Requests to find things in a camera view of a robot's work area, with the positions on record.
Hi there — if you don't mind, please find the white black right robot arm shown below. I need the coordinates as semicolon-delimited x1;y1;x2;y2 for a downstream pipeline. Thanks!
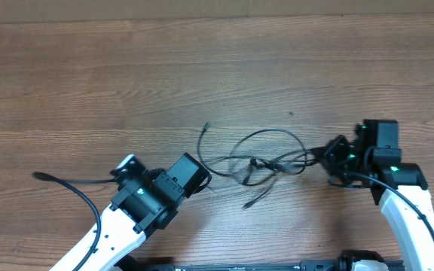
311;119;434;270

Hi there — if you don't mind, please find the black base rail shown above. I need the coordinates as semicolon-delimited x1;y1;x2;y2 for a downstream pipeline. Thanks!
137;257;406;271

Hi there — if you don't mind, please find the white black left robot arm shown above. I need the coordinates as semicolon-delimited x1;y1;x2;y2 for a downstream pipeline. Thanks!
51;153;212;271

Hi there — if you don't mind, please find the black usb cable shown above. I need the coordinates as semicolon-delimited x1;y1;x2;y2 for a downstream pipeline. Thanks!
196;121;327;210

